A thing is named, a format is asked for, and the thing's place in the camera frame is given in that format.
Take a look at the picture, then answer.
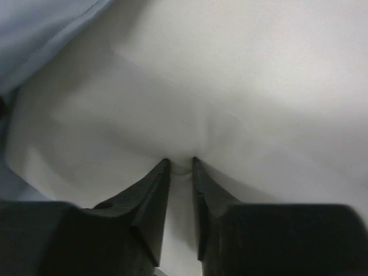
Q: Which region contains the grey pillowcase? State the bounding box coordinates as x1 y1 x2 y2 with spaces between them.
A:
1 1 112 201

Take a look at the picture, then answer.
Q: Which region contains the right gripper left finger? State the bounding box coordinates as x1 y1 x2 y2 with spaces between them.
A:
1 159 170 275

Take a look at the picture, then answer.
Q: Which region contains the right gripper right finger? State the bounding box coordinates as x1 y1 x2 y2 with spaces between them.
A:
192 158 367 275

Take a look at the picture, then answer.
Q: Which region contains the cream pillow with bear print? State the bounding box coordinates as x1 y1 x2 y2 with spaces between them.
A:
6 1 367 275

